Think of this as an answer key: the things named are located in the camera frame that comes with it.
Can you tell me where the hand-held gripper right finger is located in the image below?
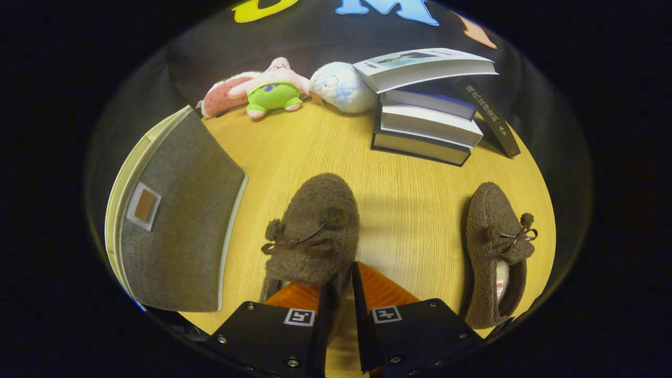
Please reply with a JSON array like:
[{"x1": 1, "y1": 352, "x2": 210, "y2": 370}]
[{"x1": 350, "y1": 261, "x2": 485, "y2": 377}]

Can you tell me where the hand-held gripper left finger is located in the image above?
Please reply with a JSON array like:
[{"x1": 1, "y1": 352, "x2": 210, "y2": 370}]
[{"x1": 206, "y1": 281, "x2": 338, "y2": 378}]

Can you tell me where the brown fuzzy shoe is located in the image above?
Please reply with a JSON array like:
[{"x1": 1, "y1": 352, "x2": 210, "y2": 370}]
[
  {"x1": 259, "y1": 172, "x2": 361, "y2": 316},
  {"x1": 461, "y1": 182, "x2": 539, "y2": 330}
]

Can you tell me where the grey fabric storage box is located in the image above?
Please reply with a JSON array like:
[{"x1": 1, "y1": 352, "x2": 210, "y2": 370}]
[{"x1": 104, "y1": 105, "x2": 248, "y2": 313}]

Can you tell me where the dark cover thick book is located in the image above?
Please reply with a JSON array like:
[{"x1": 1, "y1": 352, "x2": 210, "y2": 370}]
[{"x1": 371, "y1": 118, "x2": 472, "y2": 167}]

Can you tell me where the white cover thick book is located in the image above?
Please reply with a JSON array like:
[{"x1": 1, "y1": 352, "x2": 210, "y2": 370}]
[{"x1": 379, "y1": 102, "x2": 484, "y2": 148}]

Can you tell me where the blue cover book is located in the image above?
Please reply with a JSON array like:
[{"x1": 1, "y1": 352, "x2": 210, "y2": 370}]
[{"x1": 381, "y1": 88, "x2": 477, "y2": 121}]

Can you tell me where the black leaning book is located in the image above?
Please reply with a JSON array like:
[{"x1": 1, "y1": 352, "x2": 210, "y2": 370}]
[{"x1": 453, "y1": 78, "x2": 522, "y2": 159}]

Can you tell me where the white and blue plush toy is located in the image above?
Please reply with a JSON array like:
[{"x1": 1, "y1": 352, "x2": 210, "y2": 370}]
[{"x1": 309, "y1": 61, "x2": 379, "y2": 114}]

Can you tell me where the watermelon slice plush toy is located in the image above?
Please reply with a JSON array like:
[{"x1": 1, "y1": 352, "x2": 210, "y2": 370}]
[{"x1": 199, "y1": 72, "x2": 260, "y2": 119}]

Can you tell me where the white book with sky cover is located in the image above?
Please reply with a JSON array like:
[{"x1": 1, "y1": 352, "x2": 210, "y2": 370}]
[{"x1": 353, "y1": 48, "x2": 498, "y2": 94}]

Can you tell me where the pink starfish plush toy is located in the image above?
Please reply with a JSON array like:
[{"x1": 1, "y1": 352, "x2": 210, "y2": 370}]
[{"x1": 228, "y1": 57, "x2": 311, "y2": 119}]

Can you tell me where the black backdrop cloth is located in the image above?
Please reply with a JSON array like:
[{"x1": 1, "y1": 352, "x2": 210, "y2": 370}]
[{"x1": 87, "y1": 0, "x2": 594, "y2": 295}]

